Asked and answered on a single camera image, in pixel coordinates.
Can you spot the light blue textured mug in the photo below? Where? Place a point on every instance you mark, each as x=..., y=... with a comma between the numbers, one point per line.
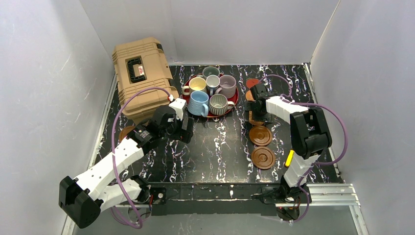
x=198, y=103

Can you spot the tan plastic tool case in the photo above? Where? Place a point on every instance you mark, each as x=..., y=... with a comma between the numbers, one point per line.
x=142, y=66

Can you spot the lilac textured mug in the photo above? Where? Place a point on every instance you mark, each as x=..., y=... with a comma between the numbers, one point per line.
x=227, y=86

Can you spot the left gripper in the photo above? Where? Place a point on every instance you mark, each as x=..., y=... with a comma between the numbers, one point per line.
x=187, y=126

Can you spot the sage green mug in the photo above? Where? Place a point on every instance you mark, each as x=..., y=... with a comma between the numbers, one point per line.
x=210, y=70

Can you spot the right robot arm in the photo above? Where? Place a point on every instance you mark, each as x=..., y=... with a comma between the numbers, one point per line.
x=310, y=135

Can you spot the cream yellow mug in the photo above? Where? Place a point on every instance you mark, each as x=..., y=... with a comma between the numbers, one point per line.
x=195, y=84

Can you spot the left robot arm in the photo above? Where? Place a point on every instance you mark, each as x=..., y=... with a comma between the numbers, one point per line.
x=136, y=145

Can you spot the grey ribbed mug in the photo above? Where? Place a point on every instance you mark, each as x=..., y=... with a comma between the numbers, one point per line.
x=219, y=105

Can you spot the front aluminium frame rail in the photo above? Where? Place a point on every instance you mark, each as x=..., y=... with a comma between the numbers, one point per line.
x=214, y=196

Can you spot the dark wooden coaster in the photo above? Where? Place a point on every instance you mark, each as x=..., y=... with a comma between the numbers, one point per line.
x=260, y=135

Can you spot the woven rattan coaster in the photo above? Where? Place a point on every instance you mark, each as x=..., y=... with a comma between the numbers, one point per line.
x=252, y=121
x=249, y=96

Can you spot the yellow marker pen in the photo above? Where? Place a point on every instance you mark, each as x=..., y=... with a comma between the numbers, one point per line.
x=289, y=158

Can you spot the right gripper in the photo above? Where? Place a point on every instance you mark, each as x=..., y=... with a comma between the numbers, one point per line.
x=254, y=107

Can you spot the red round tray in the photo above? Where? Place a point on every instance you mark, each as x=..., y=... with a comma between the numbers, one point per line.
x=234, y=99

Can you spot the grey printed mug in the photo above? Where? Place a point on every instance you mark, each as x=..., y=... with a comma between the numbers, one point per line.
x=212, y=84

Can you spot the red round coaster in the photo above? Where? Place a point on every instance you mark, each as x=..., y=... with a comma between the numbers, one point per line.
x=252, y=82

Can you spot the brown wooden coaster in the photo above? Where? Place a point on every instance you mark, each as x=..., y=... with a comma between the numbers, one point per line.
x=263, y=157

